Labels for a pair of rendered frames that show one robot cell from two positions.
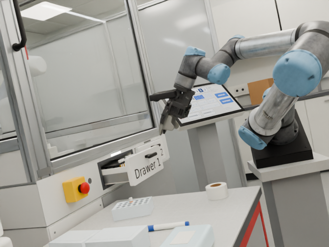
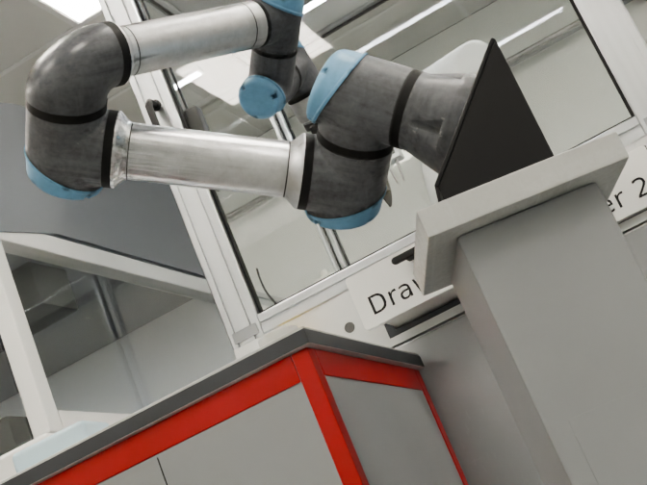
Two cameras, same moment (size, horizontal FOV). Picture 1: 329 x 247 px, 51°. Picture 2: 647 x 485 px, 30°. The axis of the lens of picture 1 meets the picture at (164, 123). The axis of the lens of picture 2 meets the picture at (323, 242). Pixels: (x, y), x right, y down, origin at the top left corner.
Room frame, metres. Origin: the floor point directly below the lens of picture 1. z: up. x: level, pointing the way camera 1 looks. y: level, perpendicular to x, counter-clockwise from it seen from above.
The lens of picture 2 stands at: (1.00, -2.04, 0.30)
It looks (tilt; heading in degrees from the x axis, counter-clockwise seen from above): 18 degrees up; 83
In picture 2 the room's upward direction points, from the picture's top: 23 degrees counter-clockwise
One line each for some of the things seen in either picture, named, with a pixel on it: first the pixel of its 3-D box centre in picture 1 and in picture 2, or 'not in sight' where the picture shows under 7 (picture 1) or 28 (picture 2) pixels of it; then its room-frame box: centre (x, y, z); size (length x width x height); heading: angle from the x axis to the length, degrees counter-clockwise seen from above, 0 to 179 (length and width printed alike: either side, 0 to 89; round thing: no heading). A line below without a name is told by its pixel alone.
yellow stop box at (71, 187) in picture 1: (76, 189); not in sight; (1.18, 0.34, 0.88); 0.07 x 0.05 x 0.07; 156
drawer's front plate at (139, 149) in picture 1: (151, 153); (586, 206); (1.77, 0.10, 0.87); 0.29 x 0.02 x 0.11; 156
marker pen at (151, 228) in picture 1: (164, 226); not in sight; (0.92, 0.06, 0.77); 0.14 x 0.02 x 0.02; 74
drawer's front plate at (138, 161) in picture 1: (145, 163); (423, 271); (1.43, 0.11, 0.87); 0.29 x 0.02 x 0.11; 156
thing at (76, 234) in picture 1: (75, 238); not in sight; (0.98, 0.32, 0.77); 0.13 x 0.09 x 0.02; 62
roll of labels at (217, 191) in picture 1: (217, 190); (281, 344); (1.12, -0.12, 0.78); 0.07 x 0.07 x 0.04
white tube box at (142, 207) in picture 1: (133, 208); not in sight; (1.13, 0.16, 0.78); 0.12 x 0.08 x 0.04; 84
